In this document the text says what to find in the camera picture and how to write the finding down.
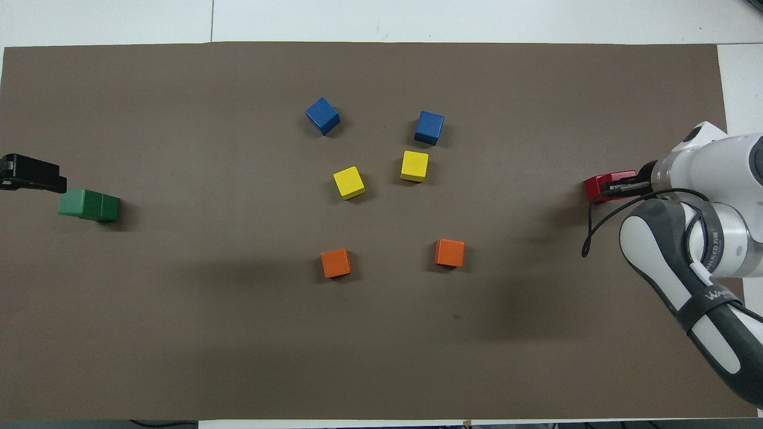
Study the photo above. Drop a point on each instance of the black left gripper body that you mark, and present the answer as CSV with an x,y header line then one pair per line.
x,y
6,171

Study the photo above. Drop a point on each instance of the blue wooden cube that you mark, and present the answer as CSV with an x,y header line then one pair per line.
x,y
322,115
429,127

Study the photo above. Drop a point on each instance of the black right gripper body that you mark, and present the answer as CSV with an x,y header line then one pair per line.
x,y
647,179

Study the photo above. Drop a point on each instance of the brown table mat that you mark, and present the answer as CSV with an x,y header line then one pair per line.
x,y
381,357

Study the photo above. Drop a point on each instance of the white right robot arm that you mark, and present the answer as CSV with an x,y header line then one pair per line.
x,y
715,164

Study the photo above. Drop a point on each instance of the green wooden cube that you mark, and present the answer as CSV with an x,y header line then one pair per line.
x,y
110,208
74,204

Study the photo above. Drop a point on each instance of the orange wooden cube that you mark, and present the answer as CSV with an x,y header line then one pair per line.
x,y
450,253
335,263

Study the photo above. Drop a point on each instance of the yellow wooden cube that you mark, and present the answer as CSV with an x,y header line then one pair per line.
x,y
414,165
349,182

